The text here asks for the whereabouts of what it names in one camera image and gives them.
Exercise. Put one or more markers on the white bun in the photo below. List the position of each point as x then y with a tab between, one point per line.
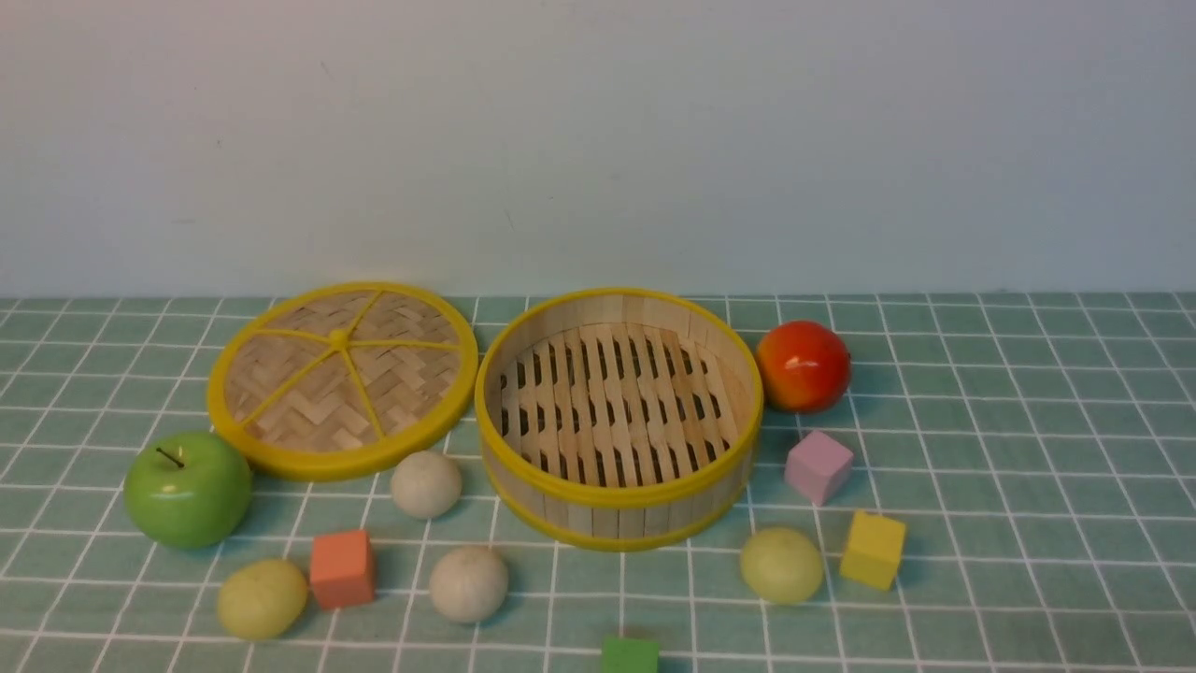
469	584
426	485

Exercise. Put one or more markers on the yellow-green bun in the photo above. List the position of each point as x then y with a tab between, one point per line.
782	565
263	599

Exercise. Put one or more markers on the bamboo steamer tray yellow rim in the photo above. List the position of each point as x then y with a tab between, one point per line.
619	419

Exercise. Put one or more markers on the bamboo steamer lid yellow rim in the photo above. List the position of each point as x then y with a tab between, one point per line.
343	382

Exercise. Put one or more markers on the pink cube block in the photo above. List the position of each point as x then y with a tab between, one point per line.
817	467

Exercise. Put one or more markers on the green cube block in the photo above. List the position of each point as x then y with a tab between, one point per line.
630	655

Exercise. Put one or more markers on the orange cube block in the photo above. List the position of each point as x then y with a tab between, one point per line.
343	569

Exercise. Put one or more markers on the yellow cube block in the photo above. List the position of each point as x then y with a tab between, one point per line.
874	550

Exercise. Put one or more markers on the green checkered table mat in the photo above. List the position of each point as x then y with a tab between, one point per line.
1039	448

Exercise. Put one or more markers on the green apple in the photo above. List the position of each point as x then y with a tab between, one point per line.
189	490

